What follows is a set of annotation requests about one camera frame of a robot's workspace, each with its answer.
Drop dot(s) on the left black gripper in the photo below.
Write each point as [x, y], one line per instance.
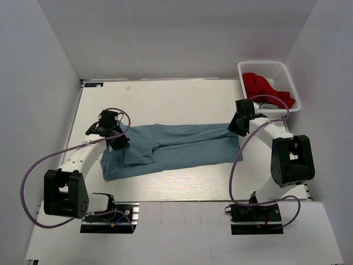
[123, 144]

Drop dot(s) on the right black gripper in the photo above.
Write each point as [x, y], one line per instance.
[233, 127]

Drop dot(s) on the blue-grey t-shirt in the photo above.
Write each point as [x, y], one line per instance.
[156, 148]

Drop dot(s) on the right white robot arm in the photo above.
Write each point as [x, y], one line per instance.
[291, 155]

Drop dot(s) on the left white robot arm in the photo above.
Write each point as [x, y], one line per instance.
[65, 192]

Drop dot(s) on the grey t-shirt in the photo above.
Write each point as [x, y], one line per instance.
[267, 106]

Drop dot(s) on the red t-shirt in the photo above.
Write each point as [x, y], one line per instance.
[257, 85]

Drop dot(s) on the blue label sticker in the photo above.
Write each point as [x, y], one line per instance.
[94, 84]

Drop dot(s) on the white plastic basket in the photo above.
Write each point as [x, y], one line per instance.
[275, 73]

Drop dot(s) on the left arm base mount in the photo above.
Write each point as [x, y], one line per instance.
[122, 220]

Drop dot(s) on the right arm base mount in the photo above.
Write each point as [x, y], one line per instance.
[258, 220]

